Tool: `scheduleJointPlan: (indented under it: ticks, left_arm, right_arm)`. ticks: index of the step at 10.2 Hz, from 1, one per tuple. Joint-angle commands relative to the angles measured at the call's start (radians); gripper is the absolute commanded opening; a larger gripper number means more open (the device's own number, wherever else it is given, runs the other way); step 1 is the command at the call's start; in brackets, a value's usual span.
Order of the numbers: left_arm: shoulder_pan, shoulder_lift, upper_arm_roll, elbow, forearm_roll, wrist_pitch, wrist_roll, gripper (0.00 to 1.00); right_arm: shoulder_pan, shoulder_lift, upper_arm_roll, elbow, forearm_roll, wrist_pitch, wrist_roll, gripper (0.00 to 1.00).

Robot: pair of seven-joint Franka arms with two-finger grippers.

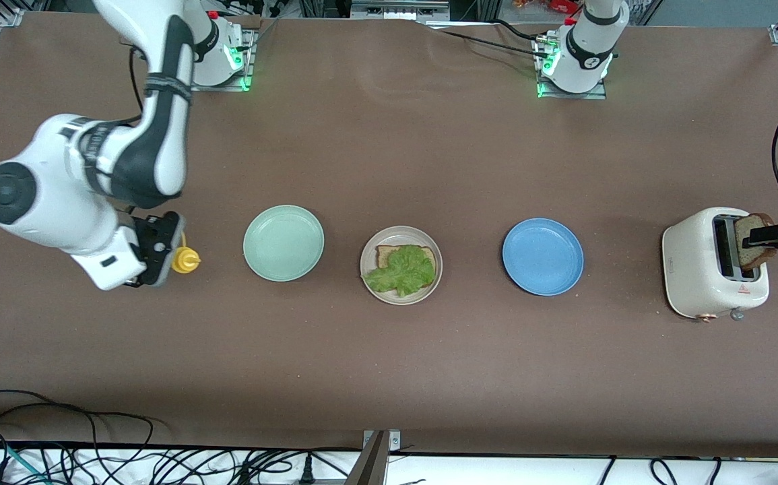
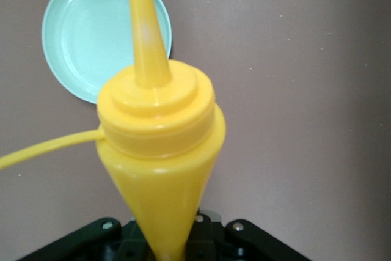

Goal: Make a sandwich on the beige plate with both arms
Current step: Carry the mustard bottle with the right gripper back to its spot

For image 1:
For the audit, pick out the green lettuce leaf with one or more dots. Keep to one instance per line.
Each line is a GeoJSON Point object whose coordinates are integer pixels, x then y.
{"type": "Point", "coordinates": [402, 269]}

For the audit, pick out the brown bread slice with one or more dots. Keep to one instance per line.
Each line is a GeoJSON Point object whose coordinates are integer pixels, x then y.
{"type": "Point", "coordinates": [749, 259]}
{"type": "Point", "coordinates": [385, 254]}

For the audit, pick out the yellow mustard squeeze bottle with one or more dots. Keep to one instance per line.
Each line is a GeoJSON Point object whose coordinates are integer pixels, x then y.
{"type": "Point", "coordinates": [186, 261]}

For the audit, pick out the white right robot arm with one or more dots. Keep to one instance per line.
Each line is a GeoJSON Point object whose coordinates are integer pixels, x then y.
{"type": "Point", "coordinates": [58, 202]}

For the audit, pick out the blue plate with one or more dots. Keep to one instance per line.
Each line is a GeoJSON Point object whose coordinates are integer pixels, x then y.
{"type": "Point", "coordinates": [542, 256]}

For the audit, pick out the beige plate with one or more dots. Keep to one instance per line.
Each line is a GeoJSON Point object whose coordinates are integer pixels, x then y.
{"type": "Point", "coordinates": [399, 234]}

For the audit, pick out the light green plate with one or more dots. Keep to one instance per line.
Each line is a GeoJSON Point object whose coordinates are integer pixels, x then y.
{"type": "Point", "coordinates": [283, 242]}

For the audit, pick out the white two-slot toaster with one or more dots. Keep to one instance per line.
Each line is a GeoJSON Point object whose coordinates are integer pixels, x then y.
{"type": "Point", "coordinates": [692, 269]}

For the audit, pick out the red packaging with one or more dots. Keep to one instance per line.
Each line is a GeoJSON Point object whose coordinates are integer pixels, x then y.
{"type": "Point", "coordinates": [557, 5]}

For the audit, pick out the grey metal profile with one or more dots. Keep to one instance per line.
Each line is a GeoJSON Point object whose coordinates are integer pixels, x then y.
{"type": "Point", "coordinates": [370, 468]}

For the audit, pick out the black power plug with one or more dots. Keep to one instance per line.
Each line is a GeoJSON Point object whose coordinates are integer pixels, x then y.
{"type": "Point", "coordinates": [307, 471]}

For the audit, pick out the metal table edge bracket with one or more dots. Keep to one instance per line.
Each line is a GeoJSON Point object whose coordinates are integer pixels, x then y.
{"type": "Point", "coordinates": [395, 441]}

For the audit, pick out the aluminium frame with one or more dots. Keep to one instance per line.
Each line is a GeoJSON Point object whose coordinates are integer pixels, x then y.
{"type": "Point", "coordinates": [399, 10]}

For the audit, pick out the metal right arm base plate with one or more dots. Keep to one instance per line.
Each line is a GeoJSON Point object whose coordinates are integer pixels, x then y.
{"type": "Point", "coordinates": [248, 60]}

